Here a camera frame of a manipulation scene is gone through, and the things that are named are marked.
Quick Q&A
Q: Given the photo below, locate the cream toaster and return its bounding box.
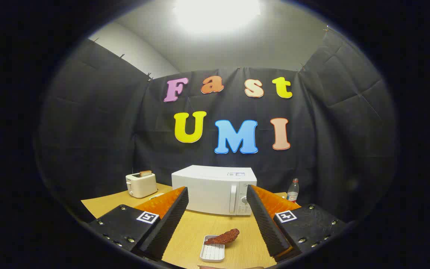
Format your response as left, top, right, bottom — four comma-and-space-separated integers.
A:
125, 173, 158, 198

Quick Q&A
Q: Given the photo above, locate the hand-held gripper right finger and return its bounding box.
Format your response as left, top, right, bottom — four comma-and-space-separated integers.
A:
246, 185, 346, 262

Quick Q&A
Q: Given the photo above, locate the clear plastic bottle red label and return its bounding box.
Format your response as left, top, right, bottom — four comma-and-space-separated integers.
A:
286, 178, 299, 203

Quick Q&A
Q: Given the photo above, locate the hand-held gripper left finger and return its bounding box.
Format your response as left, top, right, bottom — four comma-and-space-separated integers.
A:
87, 186, 189, 261

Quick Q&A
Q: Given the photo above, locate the reddish brown meat strip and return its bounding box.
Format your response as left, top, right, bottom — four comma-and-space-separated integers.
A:
205, 229, 240, 245

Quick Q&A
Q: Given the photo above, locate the small white rectangular dish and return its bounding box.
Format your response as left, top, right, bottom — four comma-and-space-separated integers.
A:
199, 235, 225, 262

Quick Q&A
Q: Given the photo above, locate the white toaster oven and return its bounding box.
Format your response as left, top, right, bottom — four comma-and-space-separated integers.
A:
171, 165, 258, 216

